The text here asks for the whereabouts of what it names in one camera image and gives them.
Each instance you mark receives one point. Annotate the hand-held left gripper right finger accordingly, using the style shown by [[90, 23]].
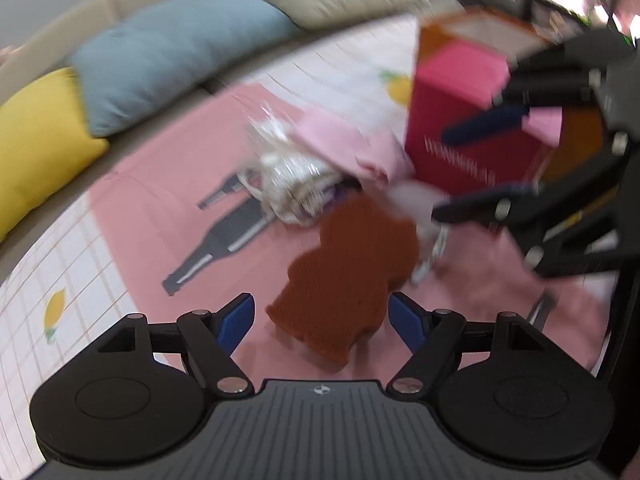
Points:
[[406, 320]]

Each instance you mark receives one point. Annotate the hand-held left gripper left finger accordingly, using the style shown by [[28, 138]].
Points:
[[235, 322]]

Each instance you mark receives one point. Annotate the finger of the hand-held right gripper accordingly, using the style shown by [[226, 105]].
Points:
[[480, 207], [485, 122]]

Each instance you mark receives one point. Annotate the reddish brown plush cloth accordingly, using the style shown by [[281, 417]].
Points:
[[350, 270]]

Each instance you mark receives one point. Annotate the orange cardboard box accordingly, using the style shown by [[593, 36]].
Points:
[[440, 40]]

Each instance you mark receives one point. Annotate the pink cloth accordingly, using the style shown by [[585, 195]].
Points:
[[340, 140]]

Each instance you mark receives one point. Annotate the red plastic storage box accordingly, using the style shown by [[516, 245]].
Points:
[[450, 77]]

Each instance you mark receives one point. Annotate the translucent plastic bag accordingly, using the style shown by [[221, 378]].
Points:
[[425, 240]]

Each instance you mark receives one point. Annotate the pink and white checked blanket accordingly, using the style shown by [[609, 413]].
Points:
[[150, 210]]

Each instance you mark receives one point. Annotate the yellow pillow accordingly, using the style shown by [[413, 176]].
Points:
[[40, 145]]

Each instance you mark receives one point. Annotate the blue pillow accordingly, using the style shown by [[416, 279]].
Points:
[[175, 50]]

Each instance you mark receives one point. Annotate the beige sofa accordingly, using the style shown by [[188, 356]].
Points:
[[50, 15]]

